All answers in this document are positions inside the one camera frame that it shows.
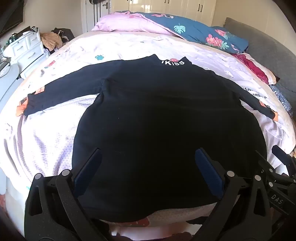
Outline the pink pillow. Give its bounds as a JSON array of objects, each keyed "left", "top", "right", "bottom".
[{"left": 91, "top": 11, "right": 178, "bottom": 36}]

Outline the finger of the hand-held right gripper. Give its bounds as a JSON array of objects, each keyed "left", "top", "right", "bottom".
[
  {"left": 272, "top": 146, "right": 296, "bottom": 176},
  {"left": 255, "top": 151, "right": 278, "bottom": 179}
]

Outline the grey upholstered headboard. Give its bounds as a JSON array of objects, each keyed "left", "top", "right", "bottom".
[{"left": 223, "top": 17, "right": 296, "bottom": 112}]

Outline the white door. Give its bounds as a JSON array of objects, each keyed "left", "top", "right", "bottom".
[{"left": 85, "top": 0, "right": 112, "bottom": 33}]

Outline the small black handled bag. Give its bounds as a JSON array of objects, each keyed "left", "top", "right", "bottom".
[{"left": 23, "top": 26, "right": 39, "bottom": 35}]

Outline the pale grey oval table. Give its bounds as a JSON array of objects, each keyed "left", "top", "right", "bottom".
[{"left": 0, "top": 64, "right": 21, "bottom": 109}]

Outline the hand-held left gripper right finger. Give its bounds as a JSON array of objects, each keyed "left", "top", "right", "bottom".
[{"left": 194, "top": 148, "right": 273, "bottom": 241}]

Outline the blue patterned pillow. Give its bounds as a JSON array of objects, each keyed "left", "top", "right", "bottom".
[{"left": 269, "top": 85, "right": 295, "bottom": 115}]

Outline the red and cream pillow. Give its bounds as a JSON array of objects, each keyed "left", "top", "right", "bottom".
[{"left": 231, "top": 53, "right": 279, "bottom": 85}]

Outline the white drawer cabinet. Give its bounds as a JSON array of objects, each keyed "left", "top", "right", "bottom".
[{"left": 3, "top": 30, "right": 50, "bottom": 79}]

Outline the blue floral quilt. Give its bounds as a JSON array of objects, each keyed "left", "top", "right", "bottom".
[{"left": 141, "top": 11, "right": 249, "bottom": 54}]

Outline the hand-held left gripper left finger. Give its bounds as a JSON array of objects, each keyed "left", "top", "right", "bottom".
[{"left": 24, "top": 148, "right": 111, "bottom": 241}]

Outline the brown cloth pile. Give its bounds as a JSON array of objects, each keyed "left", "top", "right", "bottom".
[{"left": 40, "top": 32, "right": 63, "bottom": 50}]

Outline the lavender strawberry printed blanket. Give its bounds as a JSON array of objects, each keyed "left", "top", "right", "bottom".
[{"left": 0, "top": 35, "right": 294, "bottom": 234}]

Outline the cream glossy wardrobe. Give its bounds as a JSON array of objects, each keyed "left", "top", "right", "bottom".
[{"left": 111, "top": 0, "right": 216, "bottom": 22}]

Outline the black long-sleeved sweater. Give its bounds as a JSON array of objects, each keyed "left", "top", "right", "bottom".
[{"left": 23, "top": 54, "right": 277, "bottom": 223}]

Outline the black television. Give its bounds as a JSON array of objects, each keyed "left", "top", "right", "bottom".
[{"left": 0, "top": 0, "right": 25, "bottom": 37}]

